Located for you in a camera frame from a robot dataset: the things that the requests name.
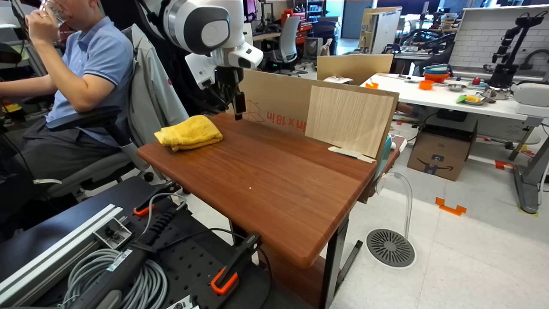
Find large brown cardboard box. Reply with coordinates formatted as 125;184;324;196
240;71;313;134

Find coiled grey cables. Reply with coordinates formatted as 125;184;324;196
58;247;169;309

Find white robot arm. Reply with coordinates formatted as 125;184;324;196
137;0;264;120

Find round floor drain grate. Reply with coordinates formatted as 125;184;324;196
367;228;415;268

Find small cardboard box on floor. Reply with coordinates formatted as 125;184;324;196
406;119;476;180

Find orange bowl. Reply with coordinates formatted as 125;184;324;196
418;79;434;91

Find man in blue polo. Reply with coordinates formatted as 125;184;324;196
0;0;133;179

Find yellow towel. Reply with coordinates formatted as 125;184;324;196
154;115;223;151

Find black table leg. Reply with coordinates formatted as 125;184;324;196
319;218;363;309

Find orange bracket on floor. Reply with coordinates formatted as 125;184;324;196
435;198;466;216

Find white pegboard panel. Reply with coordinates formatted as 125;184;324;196
449;4;549;69

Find light wooden board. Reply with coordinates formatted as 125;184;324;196
305;84;398;162

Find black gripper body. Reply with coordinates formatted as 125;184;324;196
216;67;243;100

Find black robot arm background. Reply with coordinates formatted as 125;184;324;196
487;12;543;88

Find aluminium extrusion rail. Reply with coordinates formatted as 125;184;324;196
0;204;121;302

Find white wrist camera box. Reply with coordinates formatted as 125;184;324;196
185;53;216;89

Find grey office chair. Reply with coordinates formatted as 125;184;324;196
34;24;187;199

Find open cardboard box behind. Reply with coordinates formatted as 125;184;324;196
317;53;392;84

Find orange-handled black clamp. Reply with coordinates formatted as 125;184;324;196
209;235;260;297

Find white work table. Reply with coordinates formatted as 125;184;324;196
363;74;549;213

